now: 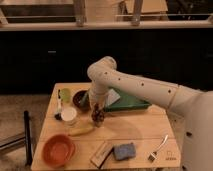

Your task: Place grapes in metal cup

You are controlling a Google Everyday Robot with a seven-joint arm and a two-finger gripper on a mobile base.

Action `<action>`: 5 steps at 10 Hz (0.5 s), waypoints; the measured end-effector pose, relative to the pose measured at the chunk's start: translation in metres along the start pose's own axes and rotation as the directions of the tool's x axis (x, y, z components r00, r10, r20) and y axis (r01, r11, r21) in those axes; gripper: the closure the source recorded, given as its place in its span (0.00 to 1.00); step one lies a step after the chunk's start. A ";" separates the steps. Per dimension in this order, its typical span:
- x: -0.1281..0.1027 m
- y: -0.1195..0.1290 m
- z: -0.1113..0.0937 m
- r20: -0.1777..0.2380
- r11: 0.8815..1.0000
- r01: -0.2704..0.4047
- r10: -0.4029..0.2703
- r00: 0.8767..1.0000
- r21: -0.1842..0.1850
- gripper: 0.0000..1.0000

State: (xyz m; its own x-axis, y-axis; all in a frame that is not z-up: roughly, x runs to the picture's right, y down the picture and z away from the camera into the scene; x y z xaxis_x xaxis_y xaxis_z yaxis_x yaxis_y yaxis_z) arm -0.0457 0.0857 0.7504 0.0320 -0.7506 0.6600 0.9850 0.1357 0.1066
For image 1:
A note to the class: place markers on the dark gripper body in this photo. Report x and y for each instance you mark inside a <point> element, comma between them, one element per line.
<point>97,115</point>

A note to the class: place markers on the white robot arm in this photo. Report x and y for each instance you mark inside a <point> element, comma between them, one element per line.
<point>196,106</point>

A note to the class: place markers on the white cup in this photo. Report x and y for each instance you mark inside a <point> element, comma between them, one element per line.
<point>69,115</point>

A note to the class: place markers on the green cup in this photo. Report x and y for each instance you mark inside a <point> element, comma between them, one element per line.
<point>65,95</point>

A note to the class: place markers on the white paper sheet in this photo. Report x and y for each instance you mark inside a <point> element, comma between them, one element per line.
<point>113,96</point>

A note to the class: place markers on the dark brown bowl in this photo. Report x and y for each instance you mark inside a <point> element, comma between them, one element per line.
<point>81,100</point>

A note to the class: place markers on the yellow banana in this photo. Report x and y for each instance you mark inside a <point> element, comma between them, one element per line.
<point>81,130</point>

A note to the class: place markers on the green tray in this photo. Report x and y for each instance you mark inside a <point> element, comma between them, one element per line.
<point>126,102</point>

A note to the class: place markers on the blue sponge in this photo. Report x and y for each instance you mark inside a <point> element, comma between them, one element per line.
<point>124,151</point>

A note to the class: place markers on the wooden block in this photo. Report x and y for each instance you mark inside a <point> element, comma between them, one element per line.
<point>101,154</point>

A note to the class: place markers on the orange bowl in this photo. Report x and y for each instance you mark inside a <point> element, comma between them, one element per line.
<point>58,150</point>

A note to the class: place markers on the black table leg bar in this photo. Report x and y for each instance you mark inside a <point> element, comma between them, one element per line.
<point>28,146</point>

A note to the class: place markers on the white handled brush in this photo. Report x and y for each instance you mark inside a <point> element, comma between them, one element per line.
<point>59,107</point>

